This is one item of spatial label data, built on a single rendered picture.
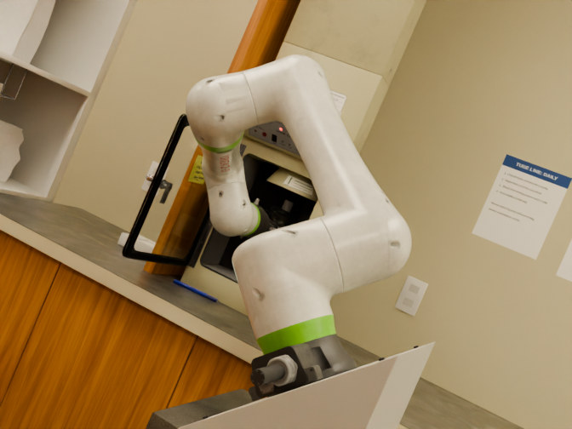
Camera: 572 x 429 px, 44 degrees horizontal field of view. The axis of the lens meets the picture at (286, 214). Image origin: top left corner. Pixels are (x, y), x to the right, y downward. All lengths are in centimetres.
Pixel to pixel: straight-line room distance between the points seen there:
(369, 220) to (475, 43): 142
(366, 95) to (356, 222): 93
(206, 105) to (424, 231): 117
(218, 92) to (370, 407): 70
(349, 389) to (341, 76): 126
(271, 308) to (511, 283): 134
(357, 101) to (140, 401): 99
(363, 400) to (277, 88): 67
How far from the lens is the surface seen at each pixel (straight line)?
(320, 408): 95
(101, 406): 195
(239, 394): 132
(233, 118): 137
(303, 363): 104
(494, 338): 233
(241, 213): 175
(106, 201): 278
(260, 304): 110
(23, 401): 209
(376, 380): 92
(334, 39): 208
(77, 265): 194
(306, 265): 109
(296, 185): 203
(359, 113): 200
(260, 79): 138
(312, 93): 134
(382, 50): 204
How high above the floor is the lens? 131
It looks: 2 degrees down
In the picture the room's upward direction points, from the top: 23 degrees clockwise
